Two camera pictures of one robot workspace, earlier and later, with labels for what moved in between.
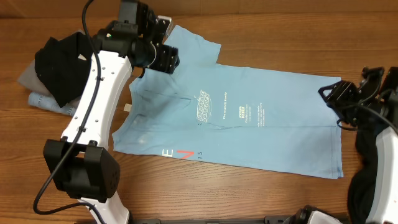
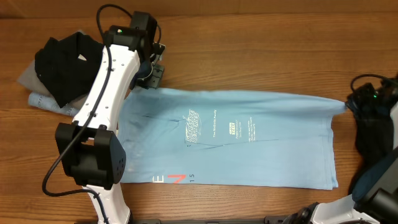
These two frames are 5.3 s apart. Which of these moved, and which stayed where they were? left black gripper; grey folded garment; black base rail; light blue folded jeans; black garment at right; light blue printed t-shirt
Moved: left black gripper; light blue printed t-shirt
Stayed: light blue folded jeans; black base rail; black garment at right; grey folded garment
